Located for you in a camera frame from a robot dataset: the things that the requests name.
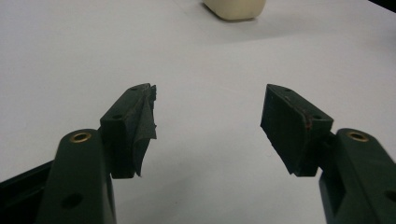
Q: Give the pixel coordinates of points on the white table sheet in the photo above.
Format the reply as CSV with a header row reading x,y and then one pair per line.
x,y
202,77

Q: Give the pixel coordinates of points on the beige square cup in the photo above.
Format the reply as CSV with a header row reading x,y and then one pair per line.
x,y
236,9

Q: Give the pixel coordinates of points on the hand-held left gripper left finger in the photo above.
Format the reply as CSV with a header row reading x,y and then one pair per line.
x,y
127,130

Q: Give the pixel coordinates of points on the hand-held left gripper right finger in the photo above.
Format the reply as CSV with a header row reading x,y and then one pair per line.
x,y
289,130

